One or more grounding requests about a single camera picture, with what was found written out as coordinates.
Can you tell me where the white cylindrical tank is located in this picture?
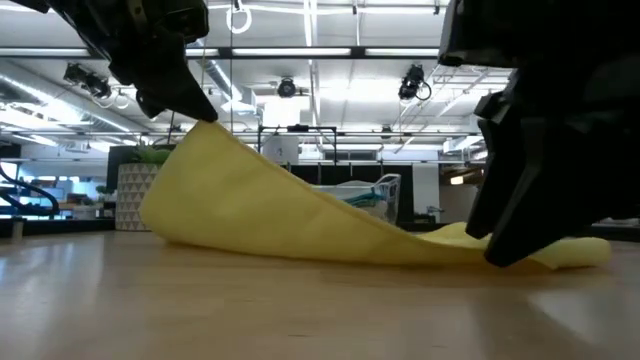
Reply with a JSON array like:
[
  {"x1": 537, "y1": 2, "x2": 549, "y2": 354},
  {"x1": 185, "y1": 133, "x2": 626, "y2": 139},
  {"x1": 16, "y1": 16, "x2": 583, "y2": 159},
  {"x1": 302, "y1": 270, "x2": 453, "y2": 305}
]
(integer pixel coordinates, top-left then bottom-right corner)
[{"x1": 261, "y1": 134, "x2": 301, "y2": 164}]

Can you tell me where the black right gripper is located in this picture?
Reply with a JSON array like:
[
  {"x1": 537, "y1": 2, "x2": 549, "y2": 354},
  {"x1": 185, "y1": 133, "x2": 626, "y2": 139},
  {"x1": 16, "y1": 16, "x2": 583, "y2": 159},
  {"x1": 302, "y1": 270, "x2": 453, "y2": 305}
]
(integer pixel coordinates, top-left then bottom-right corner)
[{"x1": 438, "y1": 0, "x2": 640, "y2": 269}]

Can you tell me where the yellow microfiber towel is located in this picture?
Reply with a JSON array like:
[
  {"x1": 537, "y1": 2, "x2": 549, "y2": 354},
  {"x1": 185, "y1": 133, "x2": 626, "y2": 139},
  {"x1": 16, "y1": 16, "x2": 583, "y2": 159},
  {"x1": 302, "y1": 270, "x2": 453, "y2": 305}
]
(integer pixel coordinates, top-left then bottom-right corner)
[{"x1": 138, "y1": 119, "x2": 612, "y2": 271}]

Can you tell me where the clear plastic bin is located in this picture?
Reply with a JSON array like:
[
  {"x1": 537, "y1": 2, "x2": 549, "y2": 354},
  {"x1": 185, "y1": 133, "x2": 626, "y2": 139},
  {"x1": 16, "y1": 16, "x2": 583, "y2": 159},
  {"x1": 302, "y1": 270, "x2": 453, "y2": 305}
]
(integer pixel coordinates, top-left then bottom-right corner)
[{"x1": 312, "y1": 173, "x2": 402, "y2": 226}]

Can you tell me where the black ceiling camera rig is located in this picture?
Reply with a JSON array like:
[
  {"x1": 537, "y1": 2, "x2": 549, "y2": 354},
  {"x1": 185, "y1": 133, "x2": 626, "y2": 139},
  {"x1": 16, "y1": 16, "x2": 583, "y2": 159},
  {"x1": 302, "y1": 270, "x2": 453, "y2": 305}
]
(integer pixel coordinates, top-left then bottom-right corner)
[{"x1": 62, "y1": 62, "x2": 114, "y2": 100}]

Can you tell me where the black background gantry frame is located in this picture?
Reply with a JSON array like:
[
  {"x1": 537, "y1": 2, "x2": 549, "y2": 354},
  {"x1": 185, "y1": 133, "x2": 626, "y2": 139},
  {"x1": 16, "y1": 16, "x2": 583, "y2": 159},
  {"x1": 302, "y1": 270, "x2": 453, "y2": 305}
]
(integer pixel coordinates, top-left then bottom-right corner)
[{"x1": 257, "y1": 123, "x2": 339, "y2": 166}]

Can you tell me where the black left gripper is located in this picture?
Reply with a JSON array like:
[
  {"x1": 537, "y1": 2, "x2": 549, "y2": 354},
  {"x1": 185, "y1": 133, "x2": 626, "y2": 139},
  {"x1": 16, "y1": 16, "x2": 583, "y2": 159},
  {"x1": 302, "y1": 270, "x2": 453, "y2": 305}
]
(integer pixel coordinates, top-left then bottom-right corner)
[{"x1": 24, "y1": 0, "x2": 220, "y2": 123}]

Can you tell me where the black ceiling camera with cable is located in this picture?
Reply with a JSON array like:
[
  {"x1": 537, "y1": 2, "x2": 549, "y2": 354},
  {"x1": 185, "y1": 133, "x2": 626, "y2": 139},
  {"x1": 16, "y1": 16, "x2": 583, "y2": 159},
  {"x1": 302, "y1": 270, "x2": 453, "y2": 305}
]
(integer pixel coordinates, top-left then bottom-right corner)
[{"x1": 398, "y1": 63, "x2": 432, "y2": 102}]

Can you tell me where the black curved background cable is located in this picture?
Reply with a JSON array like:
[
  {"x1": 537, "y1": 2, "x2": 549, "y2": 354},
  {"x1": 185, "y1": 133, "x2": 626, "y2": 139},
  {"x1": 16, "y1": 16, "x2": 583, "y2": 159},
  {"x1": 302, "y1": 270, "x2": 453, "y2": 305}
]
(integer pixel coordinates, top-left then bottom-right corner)
[{"x1": 0, "y1": 164, "x2": 60, "y2": 219}]

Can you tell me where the black overhead crossbeam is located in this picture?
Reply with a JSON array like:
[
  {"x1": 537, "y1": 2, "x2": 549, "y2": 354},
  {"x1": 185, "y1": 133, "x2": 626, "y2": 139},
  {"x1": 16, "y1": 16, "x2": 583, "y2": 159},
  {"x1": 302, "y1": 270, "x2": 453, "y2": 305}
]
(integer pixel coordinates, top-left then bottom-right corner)
[{"x1": 0, "y1": 46, "x2": 441, "y2": 60}]

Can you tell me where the white hanging ring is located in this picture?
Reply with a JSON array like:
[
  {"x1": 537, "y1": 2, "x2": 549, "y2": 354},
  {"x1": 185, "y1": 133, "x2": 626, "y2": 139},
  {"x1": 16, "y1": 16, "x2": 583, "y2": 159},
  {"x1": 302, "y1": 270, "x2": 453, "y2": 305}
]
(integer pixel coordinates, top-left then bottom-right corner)
[{"x1": 225, "y1": 3, "x2": 254, "y2": 35}]

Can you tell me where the succulent in white patterned pot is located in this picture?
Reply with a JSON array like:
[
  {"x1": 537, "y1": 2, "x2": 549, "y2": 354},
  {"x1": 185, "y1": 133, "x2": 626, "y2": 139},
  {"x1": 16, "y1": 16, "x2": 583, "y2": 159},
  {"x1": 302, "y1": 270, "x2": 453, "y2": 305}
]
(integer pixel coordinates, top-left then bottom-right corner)
[{"x1": 115, "y1": 142, "x2": 177, "y2": 232}]

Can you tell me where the black partition panel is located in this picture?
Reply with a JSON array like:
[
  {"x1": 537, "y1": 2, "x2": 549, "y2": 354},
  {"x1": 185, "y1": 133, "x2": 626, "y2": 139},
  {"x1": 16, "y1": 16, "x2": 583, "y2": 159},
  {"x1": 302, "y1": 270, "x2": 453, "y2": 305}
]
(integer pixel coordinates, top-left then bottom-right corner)
[{"x1": 289, "y1": 163, "x2": 414, "y2": 224}]

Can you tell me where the black overhead camera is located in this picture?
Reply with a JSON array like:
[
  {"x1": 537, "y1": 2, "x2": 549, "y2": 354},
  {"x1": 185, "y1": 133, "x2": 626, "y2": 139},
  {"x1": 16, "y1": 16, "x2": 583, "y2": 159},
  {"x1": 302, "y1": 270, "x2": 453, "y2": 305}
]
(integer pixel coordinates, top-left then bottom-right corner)
[{"x1": 276, "y1": 76, "x2": 300, "y2": 100}]

